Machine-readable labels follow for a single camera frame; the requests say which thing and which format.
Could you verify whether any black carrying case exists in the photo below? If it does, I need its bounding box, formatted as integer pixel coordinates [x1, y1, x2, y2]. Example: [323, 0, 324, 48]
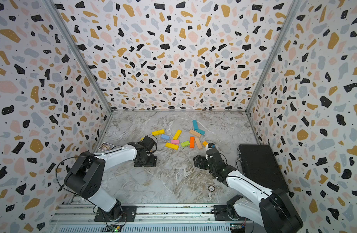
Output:
[238, 144, 289, 193]

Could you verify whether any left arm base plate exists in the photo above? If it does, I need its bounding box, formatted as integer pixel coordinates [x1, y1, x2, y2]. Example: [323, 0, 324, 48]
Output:
[94, 205, 137, 223]

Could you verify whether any teal long block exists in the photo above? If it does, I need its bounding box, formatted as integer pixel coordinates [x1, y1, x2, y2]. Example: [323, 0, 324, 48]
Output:
[193, 120, 199, 130]

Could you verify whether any light blue block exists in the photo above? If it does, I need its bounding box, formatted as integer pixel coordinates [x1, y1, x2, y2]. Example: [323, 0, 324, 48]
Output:
[161, 135, 170, 140]

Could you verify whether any natural wood long block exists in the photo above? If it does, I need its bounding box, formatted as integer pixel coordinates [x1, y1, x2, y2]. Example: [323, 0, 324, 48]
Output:
[195, 137, 203, 150]

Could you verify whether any pink block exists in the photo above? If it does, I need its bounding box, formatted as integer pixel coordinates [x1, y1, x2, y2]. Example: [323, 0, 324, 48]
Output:
[170, 140, 180, 145]

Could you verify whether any small printed card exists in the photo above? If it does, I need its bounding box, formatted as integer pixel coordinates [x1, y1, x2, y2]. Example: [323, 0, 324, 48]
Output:
[99, 142, 115, 152]

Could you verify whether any aluminium front rail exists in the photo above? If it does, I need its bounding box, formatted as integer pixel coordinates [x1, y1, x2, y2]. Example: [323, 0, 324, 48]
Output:
[47, 203, 266, 233]

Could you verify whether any teal small block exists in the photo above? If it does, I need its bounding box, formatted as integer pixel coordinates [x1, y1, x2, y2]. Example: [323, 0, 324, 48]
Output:
[196, 129, 205, 135]

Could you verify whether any yellow upright long block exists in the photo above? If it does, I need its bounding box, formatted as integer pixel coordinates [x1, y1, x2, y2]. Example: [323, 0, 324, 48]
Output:
[173, 130, 182, 140]

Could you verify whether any lime green block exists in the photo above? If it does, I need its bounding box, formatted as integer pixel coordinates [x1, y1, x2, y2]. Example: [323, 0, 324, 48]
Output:
[181, 141, 190, 147]

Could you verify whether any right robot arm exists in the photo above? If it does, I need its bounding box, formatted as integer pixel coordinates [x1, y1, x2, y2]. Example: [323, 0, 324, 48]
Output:
[193, 146, 303, 233]

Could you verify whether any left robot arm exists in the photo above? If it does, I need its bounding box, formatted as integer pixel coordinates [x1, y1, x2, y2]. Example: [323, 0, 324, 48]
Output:
[64, 135, 158, 218]

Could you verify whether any orange block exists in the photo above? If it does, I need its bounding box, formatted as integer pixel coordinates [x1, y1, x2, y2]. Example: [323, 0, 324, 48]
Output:
[190, 136, 195, 149]

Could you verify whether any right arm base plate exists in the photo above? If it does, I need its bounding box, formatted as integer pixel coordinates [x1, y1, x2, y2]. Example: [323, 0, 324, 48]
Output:
[211, 205, 247, 221]

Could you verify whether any round table grommet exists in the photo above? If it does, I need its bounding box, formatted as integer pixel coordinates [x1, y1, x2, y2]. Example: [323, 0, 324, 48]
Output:
[208, 185, 215, 192]

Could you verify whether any natural wood upper block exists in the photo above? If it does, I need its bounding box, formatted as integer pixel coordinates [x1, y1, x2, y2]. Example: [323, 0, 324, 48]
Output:
[189, 130, 202, 138]

